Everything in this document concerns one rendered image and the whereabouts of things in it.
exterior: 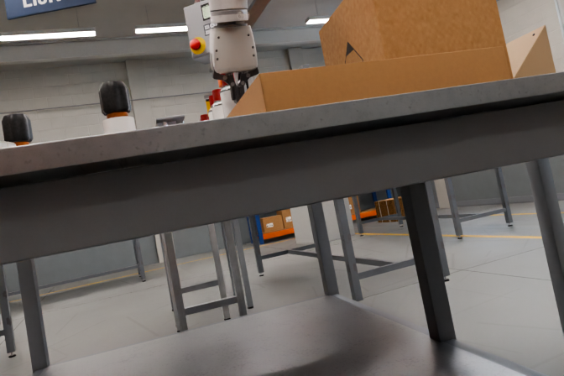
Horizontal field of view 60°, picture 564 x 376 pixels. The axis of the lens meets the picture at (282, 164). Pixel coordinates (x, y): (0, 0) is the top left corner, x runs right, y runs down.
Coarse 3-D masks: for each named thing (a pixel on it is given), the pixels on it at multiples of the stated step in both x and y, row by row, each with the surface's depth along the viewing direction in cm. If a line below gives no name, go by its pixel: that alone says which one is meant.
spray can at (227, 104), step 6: (234, 78) 121; (222, 84) 120; (222, 90) 119; (228, 90) 118; (222, 96) 119; (228, 96) 118; (222, 102) 119; (228, 102) 118; (222, 108) 120; (228, 108) 118; (228, 114) 118
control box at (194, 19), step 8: (184, 8) 170; (192, 8) 169; (200, 8) 168; (192, 16) 169; (200, 16) 168; (192, 24) 169; (200, 24) 168; (192, 32) 169; (200, 32) 168; (200, 40) 168; (208, 40) 167; (200, 48) 168; (208, 48) 167; (192, 56) 169; (200, 56) 169; (208, 56) 170
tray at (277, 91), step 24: (288, 72) 43; (312, 72) 44; (336, 72) 45; (360, 72) 45; (384, 72) 46; (408, 72) 46; (432, 72) 47; (456, 72) 48; (480, 72) 49; (504, 72) 49; (264, 96) 42; (288, 96) 43; (312, 96) 44; (336, 96) 44; (360, 96) 45
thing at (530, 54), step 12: (528, 36) 151; (540, 36) 145; (516, 48) 153; (528, 48) 145; (540, 48) 145; (516, 60) 147; (528, 60) 143; (540, 60) 144; (552, 60) 145; (516, 72) 142; (528, 72) 142; (540, 72) 144; (552, 72) 145
